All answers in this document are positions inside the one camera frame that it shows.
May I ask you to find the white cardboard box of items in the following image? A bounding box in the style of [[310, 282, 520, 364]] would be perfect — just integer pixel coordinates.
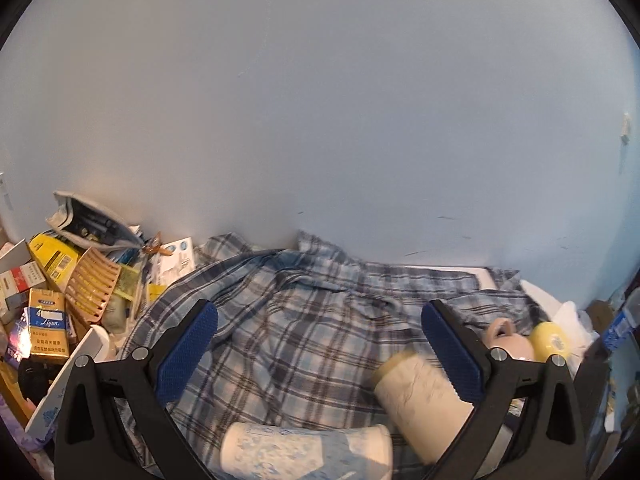
[[1, 240, 120, 444]]

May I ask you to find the yellow white ceramic mug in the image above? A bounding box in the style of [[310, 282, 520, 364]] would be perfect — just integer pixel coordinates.
[[528, 322, 572, 362]]

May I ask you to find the brown cardboard box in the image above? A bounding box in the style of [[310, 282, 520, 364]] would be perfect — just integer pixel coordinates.
[[586, 300, 614, 335]]

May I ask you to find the grey open pouch bag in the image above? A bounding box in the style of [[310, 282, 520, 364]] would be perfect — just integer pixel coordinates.
[[46, 191, 144, 252]]

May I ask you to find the yellow blue small carton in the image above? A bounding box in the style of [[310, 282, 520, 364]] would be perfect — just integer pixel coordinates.
[[27, 288, 70, 364]]

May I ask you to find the white tissue paper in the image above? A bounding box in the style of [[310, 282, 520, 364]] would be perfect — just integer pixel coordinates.
[[521, 280, 598, 358]]

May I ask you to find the white wall light switch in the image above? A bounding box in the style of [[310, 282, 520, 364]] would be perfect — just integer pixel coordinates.
[[620, 113, 632, 145]]

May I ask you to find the orange plastic ribbed tray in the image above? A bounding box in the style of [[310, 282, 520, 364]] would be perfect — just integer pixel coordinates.
[[65, 248, 120, 327]]

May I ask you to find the white blue printed packet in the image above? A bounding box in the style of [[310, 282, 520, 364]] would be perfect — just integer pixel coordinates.
[[151, 237, 196, 286]]

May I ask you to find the blue patterned white paper cup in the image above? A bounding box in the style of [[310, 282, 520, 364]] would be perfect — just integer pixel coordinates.
[[220, 422, 393, 479]]

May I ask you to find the pink white ceramic mug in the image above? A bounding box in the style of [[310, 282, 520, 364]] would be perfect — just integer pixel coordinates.
[[483, 318, 535, 361]]

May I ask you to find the blue plaid cloth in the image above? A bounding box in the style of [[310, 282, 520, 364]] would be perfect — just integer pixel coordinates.
[[122, 232, 547, 474]]

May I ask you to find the white marble steel tumbler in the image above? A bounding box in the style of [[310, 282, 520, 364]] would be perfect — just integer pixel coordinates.
[[371, 350, 474, 465]]

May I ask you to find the blue label cola bottle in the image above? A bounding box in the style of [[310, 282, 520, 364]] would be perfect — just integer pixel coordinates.
[[602, 287, 640, 353]]

